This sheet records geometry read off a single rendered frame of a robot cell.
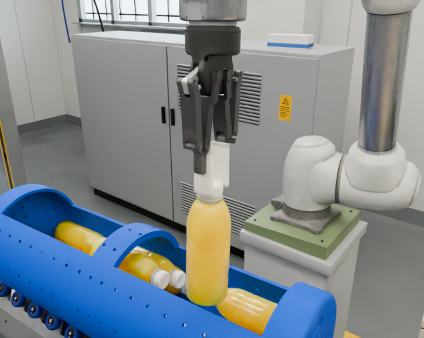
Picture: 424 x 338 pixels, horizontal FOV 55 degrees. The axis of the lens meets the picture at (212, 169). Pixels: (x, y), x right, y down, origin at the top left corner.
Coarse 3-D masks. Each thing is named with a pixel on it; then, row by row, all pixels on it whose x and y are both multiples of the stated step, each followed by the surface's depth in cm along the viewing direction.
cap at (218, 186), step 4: (216, 180) 63; (220, 180) 63; (216, 184) 61; (220, 184) 61; (216, 188) 60; (220, 188) 61; (216, 192) 60; (220, 192) 61; (204, 196) 61; (212, 196) 60; (216, 196) 61
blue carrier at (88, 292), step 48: (48, 192) 122; (0, 240) 101; (48, 240) 94; (144, 240) 91; (48, 288) 91; (96, 288) 83; (144, 288) 79; (240, 288) 96; (288, 288) 88; (96, 336) 86; (144, 336) 76; (192, 336) 71; (240, 336) 68; (288, 336) 65
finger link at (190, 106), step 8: (176, 80) 52; (192, 80) 51; (192, 88) 51; (184, 96) 53; (192, 96) 52; (200, 96) 53; (184, 104) 53; (192, 104) 52; (200, 104) 53; (184, 112) 53; (192, 112) 53; (200, 112) 53; (184, 120) 54; (192, 120) 53; (200, 120) 54; (184, 128) 54; (192, 128) 54; (200, 128) 54; (184, 136) 55; (192, 136) 54; (200, 136) 54; (184, 144) 55; (200, 144) 55
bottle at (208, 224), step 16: (192, 208) 62; (208, 208) 61; (224, 208) 62; (192, 224) 62; (208, 224) 60; (224, 224) 61; (192, 240) 62; (208, 240) 61; (224, 240) 62; (192, 256) 63; (208, 256) 62; (224, 256) 63; (192, 272) 64; (208, 272) 63; (224, 272) 65; (192, 288) 65; (208, 288) 64; (224, 288) 66; (208, 304) 65
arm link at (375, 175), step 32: (384, 0) 89; (416, 0) 89; (384, 32) 94; (384, 64) 98; (384, 96) 102; (384, 128) 107; (352, 160) 116; (384, 160) 111; (352, 192) 119; (384, 192) 115; (416, 192) 114
